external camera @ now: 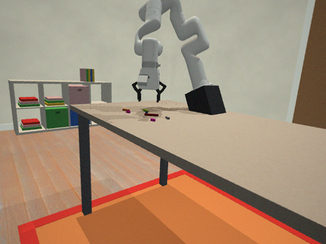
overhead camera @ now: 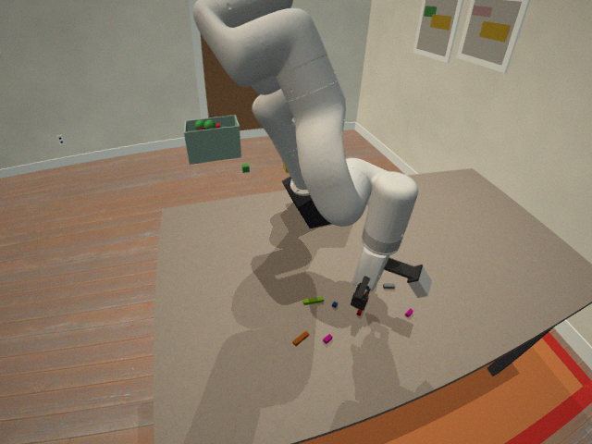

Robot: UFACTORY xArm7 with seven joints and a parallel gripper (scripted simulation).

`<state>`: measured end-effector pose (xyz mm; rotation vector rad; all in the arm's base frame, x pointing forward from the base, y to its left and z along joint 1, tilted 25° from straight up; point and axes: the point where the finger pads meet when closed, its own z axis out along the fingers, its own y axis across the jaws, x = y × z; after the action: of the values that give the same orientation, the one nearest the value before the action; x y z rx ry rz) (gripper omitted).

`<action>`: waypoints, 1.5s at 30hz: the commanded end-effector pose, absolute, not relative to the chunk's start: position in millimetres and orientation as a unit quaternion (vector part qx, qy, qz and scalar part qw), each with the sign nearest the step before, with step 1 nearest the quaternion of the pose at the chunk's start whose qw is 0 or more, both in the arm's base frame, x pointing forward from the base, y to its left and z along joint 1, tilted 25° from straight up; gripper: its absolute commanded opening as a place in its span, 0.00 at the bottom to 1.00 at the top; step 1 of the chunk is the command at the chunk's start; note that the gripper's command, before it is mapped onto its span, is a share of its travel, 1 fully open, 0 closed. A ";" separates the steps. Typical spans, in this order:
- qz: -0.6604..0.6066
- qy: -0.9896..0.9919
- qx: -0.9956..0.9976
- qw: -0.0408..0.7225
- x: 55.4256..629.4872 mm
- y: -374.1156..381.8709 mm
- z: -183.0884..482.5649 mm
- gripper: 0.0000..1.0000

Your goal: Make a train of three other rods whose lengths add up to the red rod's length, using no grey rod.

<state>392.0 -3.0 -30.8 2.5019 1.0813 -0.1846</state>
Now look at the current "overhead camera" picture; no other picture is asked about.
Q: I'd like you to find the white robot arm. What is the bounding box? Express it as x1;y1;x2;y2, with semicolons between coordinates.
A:
193;0;418;253

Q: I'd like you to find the lime green rod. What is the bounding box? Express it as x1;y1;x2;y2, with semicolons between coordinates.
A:
303;297;324;305

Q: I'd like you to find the orange rectangular bar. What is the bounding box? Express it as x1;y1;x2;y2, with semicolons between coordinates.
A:
292;331;309;346

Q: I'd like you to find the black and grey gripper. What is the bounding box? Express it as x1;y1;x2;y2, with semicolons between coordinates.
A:
351;239;399;310

